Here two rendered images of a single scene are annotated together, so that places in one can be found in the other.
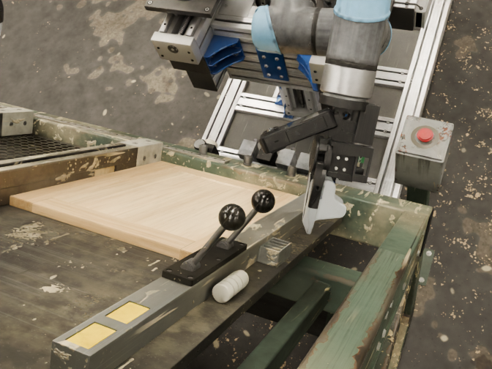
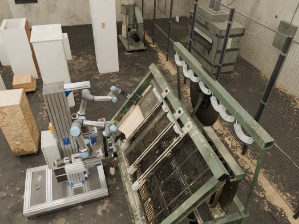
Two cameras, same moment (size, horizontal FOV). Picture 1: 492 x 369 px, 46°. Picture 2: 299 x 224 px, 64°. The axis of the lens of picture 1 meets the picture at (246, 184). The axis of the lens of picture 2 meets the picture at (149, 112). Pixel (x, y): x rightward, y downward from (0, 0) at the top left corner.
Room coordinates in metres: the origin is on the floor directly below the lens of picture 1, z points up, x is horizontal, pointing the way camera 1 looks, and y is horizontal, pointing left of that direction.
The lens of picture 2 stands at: (3.01, 1.76, 3.67)
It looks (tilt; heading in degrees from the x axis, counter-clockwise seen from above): 39 degrees down; 209
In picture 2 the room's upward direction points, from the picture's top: 2 degrees clockwise
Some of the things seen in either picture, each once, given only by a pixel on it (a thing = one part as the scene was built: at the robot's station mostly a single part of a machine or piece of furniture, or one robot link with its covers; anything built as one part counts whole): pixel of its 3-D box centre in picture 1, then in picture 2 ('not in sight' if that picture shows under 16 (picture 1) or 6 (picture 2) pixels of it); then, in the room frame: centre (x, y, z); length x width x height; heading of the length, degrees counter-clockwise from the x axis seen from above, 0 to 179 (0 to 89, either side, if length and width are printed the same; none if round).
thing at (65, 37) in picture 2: not in sight; (60, 46); (-1.95, -4.33, 0.36); 0.58 x 0.45 x 0.72; 138
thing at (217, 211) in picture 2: not in sight; (212, 173); (1.11, 1.58, 1.38); 0.70 x 0.15 x 0.85; 47
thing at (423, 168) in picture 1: (422, 154); (102, 124); (0.66, -0.46, 0.84); 0.12 x 0.12 x 0.18; 47
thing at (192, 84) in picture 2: not in sight; (201, 96); (0.38, 1.10, 1.85); 0.80 x 0.06 x 0.80; 47
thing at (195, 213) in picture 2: not in sight; (179, 177); (1.08, 1.19, 1.00); 1.30 x 0.05 x 0.04; 47
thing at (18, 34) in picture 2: not in sight; (18, 37); (-0.71, -4.41, 1.08); 0.80 x 0.59 x 0.72; 48
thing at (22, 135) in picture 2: not in sight; (19, 125); (1.30, -1.90, 0.63); 0.50 x 0.42 x 1.25; 45
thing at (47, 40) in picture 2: not in sight; (55, 69); (-0.25, -2.57, 0.88); 0.90 x 0.60 x 1.75; 48
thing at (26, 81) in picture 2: not in sight; (25, 84); (-0.08, -3.73, 0.15); 0.61 x 0.52 x 0.31; 48
